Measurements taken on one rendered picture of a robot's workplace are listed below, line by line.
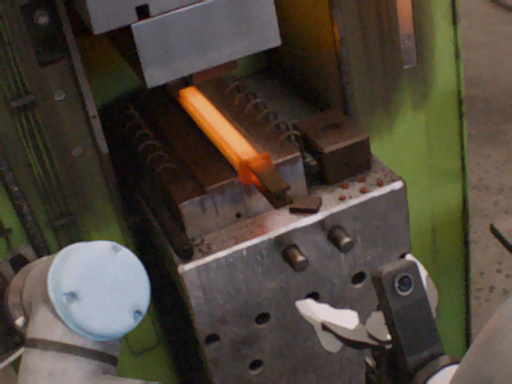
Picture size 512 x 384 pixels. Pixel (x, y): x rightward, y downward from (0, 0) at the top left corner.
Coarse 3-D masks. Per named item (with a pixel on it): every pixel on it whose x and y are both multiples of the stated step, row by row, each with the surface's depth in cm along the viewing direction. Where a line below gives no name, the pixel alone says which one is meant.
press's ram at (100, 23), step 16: (80, 0) 103; (96, 0) 100; (112, 0) 101; (128, 0) 102; (144, 0) 103; (160, 0) 103; (176, 0) 104; (192, 0) 105; (80, 16) 109; (96, 16) 101; (112, 16) 102; (128, 16) 103; (96, 32) 102
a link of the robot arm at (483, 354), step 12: (504, 312) 45; (492, 324) 45; (504, 324) 44; (480, 336) 46; (492, 336) 44; (504, 336) 43; (480, 348) 45; (492, 348) 43; (504, 348) 43; (468, 360) 45; (480, 360) 44; (492, 360) 43; (504, 360) 42; (456, 372) 46; (468, 372) 45; (480, 372) 43; (492, 372) 43; (504, 372) 42
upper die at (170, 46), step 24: (216, 0) 106; (240, 0) 108; (264, 0) 109; (144, 24) 104; (168, 24) 105; (192, 24) 107; (216, 24) 108; (240, 24) 109; (264, 24) 111; (120, 48) 119; (144, 48) 106; (168, 48) 107; (192, 48) 108; (216, 48) 110; (240, 48) 111; (264, 48) 112; (144, 72) 107; (168, 72) 109; (192, 72) 110
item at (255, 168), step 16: (192, 96) 142; (208, 112) 136; (208, 128) 133; (224, 128) 130; (224, 144) 127; (240, 144) 125; (240, 160) 121; (256, 160) 119; (256, 176) 116; (272, 176) 114; (272, 192) 111
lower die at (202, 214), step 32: (160, 96) 149; (224, 96) 144; (160, 128) 138; (192, 128) 136; (256, 128) 131; (160, 160) 131; (192, 160) 127; (224, 160) 125; (288, 160) 122; (192, 192) 121; (224, 192) 121; (256, 192) 123; (288, 192) 125; (192, 224) 121; (224, 224) 123
